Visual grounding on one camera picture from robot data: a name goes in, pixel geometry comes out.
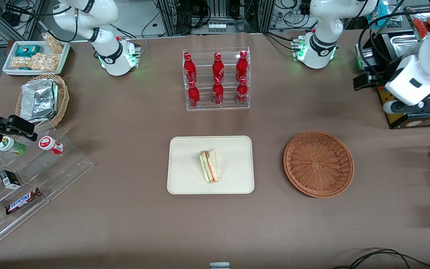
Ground Snickers chocolate bar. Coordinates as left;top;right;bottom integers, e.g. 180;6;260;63
5;187;43;215

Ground black food warmer cabinet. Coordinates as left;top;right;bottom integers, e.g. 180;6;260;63
371;6;430;130

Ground triangle sandwich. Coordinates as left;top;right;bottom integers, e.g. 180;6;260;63
199;148;219;184

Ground silver cylinder green rim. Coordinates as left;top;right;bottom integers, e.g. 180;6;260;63
355;43;375;74

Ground clear acrylic bottle rack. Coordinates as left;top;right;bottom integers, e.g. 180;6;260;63
182;47;250;111

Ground silver foil food container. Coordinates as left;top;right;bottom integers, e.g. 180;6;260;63
20;78;59;123

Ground red label yogurt bottle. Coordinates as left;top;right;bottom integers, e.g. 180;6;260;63
38;136;65;155

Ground black floor cable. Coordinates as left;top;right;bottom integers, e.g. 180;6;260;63
331;248;430;269

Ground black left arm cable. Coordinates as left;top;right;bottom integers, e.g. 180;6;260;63
356;0;430;81

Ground small black carton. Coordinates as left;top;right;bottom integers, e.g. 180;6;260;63
0;170;22;189

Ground large clear peanut snack bag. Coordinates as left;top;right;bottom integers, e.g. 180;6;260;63
10;53;59;72

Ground white rectangular snack tray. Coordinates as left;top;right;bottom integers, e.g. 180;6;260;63
2;40;71;77

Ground teal snack packet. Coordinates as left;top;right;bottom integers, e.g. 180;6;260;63
15;44;41;58

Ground red cola bottle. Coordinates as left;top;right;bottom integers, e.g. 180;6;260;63
236;76;249;105
212;77;224;105
183;52;197;84
236;50;249;83
188;80;200;108
212;52;225;83

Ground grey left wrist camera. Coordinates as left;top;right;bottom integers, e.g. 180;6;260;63
383;93;430;114

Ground light oval wicker basket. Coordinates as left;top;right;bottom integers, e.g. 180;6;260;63
15;74;70;130

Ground cream plastic serving tray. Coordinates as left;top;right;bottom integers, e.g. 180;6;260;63
167;136;255;195

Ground small clear snack bag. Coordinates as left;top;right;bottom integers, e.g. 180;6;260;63
43;33;65;54

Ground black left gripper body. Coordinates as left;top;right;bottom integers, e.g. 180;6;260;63
377;59;403;89

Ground green label yogurt bottle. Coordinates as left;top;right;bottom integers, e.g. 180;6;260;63
0;136;27;157

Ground clear acrylic stepped display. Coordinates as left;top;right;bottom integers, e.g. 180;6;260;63
0;124;95;253

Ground brown round wicker basket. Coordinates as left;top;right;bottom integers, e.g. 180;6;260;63
283;130;355;198

